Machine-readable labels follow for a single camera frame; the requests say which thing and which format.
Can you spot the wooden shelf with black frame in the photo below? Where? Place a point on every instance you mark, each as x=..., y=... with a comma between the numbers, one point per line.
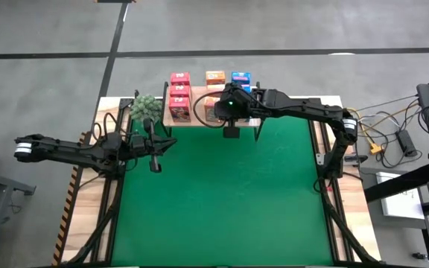
x=196, y=90

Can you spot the green potted artificial plant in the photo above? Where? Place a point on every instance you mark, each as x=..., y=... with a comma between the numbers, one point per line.
x=143, y=108

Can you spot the yellow black hazard tape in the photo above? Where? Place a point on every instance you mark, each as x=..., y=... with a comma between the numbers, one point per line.
x=65, y=219

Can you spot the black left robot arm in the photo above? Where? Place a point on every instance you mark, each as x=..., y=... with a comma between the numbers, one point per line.
x=69, y=150

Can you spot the black power adapter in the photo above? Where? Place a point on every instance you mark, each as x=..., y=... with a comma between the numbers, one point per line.
x=406, y=143

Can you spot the white paper sheet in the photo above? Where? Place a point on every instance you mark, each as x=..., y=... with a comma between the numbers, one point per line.
x=400, y=204

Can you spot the red Froot Loops cereal box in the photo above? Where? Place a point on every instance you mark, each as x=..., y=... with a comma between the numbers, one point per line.
x=179, y=109
x=180, y=78
x=180, y=91

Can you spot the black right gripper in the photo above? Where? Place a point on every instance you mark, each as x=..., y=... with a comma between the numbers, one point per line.
x=237, y=106

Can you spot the black diagonal beam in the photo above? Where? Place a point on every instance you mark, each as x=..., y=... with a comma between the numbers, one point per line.
x=397, y=184

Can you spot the blue Rice Krispies cereal box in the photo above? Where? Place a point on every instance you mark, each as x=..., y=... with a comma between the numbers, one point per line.
x=241, y=77
x=247, y=88

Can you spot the black aluminium table frame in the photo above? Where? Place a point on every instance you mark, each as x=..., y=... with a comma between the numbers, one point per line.
x=331, y=231

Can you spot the green table mat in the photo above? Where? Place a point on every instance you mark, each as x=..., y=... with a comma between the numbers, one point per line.
x=218, y=208

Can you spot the orange Mini Wheats cereal box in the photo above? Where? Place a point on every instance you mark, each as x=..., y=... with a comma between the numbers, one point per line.
x=215, y=77
x=214, y=88
x=210, y=111

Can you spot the small black object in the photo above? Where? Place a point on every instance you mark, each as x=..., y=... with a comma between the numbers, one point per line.
x=419, y=256

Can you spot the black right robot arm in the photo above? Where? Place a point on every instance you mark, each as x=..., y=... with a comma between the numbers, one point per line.
x=300, y=106

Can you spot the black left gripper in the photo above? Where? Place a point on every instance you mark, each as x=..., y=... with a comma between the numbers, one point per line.
x=138, y=143

